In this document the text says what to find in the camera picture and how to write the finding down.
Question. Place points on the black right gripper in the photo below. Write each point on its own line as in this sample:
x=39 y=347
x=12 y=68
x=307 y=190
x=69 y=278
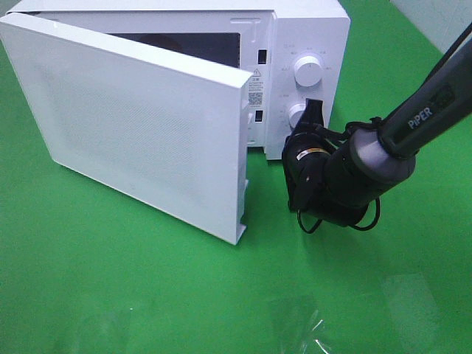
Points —
x=304 y=156

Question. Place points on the white timer knob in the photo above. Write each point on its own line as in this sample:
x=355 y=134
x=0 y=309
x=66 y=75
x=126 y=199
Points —
x=294 y=114

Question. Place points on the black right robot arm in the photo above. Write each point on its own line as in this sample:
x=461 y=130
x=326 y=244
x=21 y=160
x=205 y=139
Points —
x=334 y=176

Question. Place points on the white microwave oven body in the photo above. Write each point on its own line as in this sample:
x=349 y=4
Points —
x=219 y=40

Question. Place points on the white microwave door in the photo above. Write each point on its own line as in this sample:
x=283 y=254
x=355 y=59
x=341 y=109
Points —
x=165 y=128

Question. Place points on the upper white power knob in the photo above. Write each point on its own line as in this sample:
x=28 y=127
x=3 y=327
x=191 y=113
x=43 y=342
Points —
x=308 y=70

